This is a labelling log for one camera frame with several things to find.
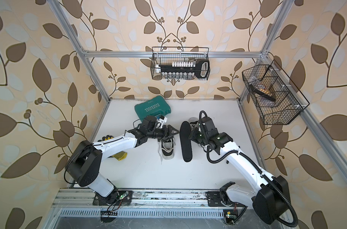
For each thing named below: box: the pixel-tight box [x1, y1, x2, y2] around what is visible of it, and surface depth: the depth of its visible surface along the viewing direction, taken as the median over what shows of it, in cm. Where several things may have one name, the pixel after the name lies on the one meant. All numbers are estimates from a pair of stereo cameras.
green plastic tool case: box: [134, 95, 172, 123], surface depth 111 cm
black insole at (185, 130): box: [179, 120, 193, 163], surface depth 82 cm
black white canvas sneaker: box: [157, 137, 176, 165], surface depth 88 cm
